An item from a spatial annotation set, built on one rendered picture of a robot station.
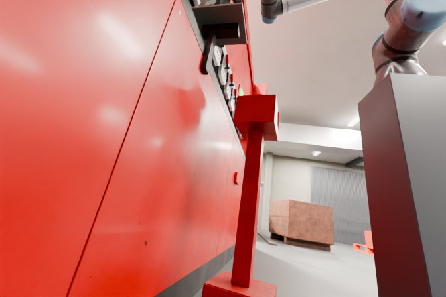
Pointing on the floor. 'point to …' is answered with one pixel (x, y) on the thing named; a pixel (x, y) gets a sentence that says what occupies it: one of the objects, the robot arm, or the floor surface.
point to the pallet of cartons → (366, 244)
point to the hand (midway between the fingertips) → (203, 15)
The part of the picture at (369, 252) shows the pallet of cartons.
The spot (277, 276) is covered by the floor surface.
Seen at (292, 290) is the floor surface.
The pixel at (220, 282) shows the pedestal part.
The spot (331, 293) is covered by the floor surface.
